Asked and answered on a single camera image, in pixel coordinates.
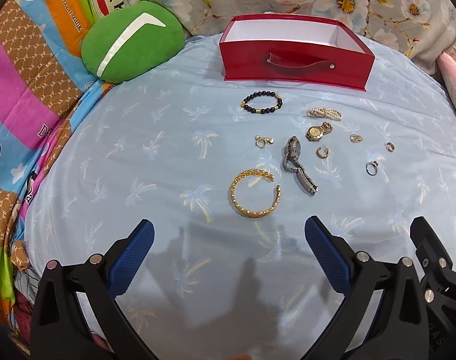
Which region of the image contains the gold charm ring earring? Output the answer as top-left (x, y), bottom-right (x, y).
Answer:
top-left (255, 135), bottom-right (274, 149)

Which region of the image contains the small gold twisted earring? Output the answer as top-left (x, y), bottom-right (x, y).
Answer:
top-left (350, 134), bottom-right (363, 143)

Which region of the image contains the gold wrist watch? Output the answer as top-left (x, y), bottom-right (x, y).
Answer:
top-left (305, 122), bottom-right (333, 141)

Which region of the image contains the red open box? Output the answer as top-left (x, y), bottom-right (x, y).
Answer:
top-left (219, 13), bottom-right (375, 91)

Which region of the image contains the black bead bracelet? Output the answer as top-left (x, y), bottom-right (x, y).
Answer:
top-left (240, 90), bottom-right (283, 116)

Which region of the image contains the green round cushion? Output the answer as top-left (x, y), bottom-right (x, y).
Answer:
top-left (81, 0), bottom-right (185, 84)

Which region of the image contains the silver wrist watch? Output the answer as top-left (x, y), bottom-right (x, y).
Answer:
top-left (282, 136), bottom-right (318, 196)

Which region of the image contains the colourful cartoon blanket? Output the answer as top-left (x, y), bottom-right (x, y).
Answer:
top-left (0, 0), bottom-right (124, 356)

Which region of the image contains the pearl strand bracelet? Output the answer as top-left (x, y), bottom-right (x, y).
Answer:
top-left (307, 106), bottom-right (344, 121)

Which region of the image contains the small gold hoop earring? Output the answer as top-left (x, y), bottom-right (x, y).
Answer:
top-left (385, 141), bottom-right (395, 152)

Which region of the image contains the gold chain cuff bangle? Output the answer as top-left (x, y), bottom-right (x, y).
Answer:
top-left (228, 168), bottom-right (282, 219)

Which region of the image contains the light blue palm bedsheet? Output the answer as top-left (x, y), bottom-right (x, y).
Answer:
top-left (25, 36), bottom-right (456, 359)

